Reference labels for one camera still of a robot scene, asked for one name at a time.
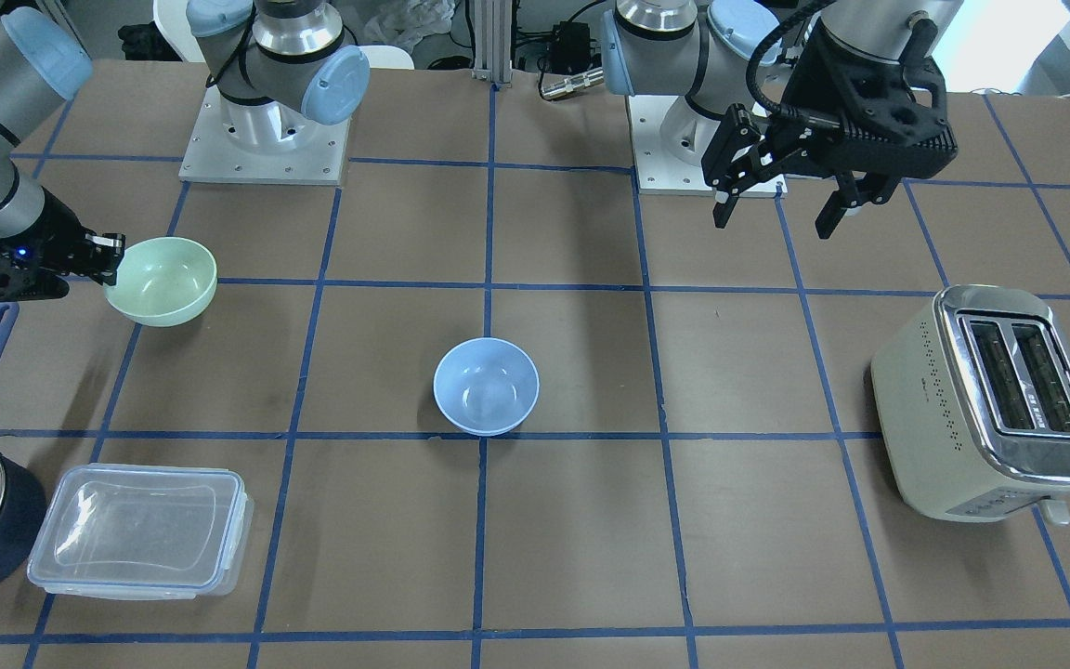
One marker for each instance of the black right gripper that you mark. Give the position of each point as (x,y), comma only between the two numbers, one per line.
(54,234)

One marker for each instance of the aluminium frame post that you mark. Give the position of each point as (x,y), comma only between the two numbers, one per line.
(492,31)

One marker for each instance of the green bowl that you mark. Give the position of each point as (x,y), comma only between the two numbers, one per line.
(164,282)

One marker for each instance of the cream toaster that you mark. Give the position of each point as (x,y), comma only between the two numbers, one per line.
(973,400)

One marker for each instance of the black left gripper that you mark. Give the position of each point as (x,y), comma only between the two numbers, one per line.
(809,91)

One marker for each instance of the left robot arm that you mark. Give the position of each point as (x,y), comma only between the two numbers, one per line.
(739,52)

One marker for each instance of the clear plastic food container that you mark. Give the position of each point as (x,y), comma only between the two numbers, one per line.
(132,532)

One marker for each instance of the blue bowl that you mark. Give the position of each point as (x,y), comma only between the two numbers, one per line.
(486,386)

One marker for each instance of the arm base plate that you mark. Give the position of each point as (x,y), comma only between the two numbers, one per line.
(669,139)
(268,144)

